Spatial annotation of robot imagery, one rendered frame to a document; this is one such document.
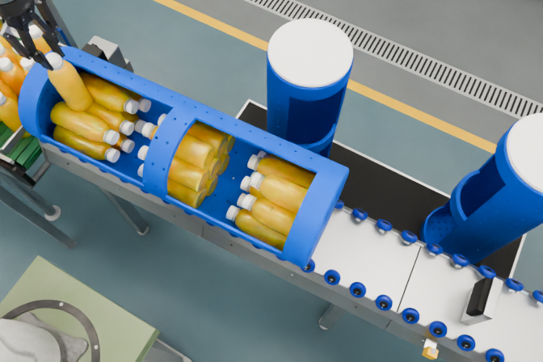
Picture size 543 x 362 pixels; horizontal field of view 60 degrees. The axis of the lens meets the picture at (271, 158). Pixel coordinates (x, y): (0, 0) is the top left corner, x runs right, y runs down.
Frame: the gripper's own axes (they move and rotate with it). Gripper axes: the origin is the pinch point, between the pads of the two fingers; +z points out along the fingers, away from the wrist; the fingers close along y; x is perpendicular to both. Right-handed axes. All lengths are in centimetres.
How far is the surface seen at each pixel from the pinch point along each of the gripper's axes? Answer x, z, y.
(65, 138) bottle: 0.9, 28.0, -10.2
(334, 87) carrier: -60, 35, 45
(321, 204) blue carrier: -74, 12, -2
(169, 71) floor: 47, 136, 78
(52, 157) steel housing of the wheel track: 13, 47, -13
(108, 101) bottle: -7.4, 21.1, 3.0
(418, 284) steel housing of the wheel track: -106, 42, 0
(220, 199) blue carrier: -45, 38, -4
